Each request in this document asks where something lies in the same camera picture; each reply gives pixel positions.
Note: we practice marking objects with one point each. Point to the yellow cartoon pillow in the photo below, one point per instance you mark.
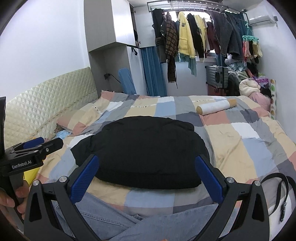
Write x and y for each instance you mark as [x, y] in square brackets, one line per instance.
[30, 175]

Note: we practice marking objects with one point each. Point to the yellow fleece jacket hanging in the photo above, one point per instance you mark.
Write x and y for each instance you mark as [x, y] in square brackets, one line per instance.
[186, 46]

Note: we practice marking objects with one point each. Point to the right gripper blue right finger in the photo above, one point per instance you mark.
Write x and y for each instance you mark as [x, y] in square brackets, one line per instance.
[211, 182]

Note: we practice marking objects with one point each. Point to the black coat hanging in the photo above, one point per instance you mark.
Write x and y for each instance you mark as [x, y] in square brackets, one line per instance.
[196, 36]

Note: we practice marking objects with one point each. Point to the cream quilted headboard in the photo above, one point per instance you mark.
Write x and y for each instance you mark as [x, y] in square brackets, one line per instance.
[34, 113]

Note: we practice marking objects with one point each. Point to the blue jeans legs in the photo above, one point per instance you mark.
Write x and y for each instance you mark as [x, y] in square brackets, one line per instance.
[109, 223]

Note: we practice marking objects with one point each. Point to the grey wall cabinet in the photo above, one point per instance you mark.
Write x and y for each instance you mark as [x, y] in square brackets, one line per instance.
[111, 23]

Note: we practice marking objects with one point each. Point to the black wall charger with cable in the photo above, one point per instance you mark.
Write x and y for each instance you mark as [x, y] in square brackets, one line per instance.
[107, 75]

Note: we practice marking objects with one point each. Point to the cream plush blanket pile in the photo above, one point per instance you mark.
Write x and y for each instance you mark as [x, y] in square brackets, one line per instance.
[248, 87]

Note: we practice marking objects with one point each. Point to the denim jacket hanging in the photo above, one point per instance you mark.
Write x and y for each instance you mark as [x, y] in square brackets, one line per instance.
[228, 35]

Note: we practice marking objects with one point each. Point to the black puffer jacket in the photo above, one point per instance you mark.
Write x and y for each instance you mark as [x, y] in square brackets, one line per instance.
[145, 152]

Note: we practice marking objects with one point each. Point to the white air conditioner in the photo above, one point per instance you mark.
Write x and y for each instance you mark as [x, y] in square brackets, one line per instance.
[262, 19]

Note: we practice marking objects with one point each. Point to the white cylindrical bolster pillow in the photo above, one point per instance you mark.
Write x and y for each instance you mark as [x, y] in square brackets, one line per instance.
[214, 107]

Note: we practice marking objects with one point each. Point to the patchwork checkered quilt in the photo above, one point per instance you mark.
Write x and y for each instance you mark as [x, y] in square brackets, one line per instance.
[243, 142]

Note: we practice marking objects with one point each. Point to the metal ceiling drying rack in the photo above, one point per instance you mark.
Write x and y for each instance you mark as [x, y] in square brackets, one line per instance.
[191, 6]

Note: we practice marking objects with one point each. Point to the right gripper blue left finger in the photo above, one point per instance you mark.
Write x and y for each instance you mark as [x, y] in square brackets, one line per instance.
[81, 178]

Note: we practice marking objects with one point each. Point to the plaid scarf hanging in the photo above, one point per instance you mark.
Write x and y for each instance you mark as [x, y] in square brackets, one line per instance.
[171, 48]

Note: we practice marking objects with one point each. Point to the blue folded board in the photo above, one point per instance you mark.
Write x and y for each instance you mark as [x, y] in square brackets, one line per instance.
[126, 81]

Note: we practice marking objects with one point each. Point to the grey ribbed suitcase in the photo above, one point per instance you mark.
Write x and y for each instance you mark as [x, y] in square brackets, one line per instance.
[217, 76]

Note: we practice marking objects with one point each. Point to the patchwork pillow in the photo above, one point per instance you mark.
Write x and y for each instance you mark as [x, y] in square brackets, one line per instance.
[76, 121]

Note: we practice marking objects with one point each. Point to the dark grey jacket hanging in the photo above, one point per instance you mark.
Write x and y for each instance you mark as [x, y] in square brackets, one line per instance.
[159, 26]

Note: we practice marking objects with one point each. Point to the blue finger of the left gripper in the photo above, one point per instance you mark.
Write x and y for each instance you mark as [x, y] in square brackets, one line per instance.
[33, 143]

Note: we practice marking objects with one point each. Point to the blue curtain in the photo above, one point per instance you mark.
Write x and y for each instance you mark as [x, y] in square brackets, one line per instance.
[153, 72]

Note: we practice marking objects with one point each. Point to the green clip sock hanger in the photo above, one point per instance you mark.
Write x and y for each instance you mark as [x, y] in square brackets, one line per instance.
[249, 37]

